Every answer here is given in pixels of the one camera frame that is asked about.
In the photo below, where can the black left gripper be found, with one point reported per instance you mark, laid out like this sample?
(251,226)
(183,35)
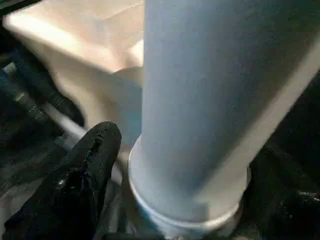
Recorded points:
(15,82)

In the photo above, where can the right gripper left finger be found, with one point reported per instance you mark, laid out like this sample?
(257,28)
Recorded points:
(75,195)

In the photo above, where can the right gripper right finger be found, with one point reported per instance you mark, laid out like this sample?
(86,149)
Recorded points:
(287,200)

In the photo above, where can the white plastic stool seat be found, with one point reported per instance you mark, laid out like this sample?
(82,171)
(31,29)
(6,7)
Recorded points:
(87,50)

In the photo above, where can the white plastic table leg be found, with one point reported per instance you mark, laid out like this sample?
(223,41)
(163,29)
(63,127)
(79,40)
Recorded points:
(200,100)

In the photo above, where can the black work mat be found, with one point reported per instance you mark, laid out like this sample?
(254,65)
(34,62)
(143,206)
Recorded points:
(15,170)

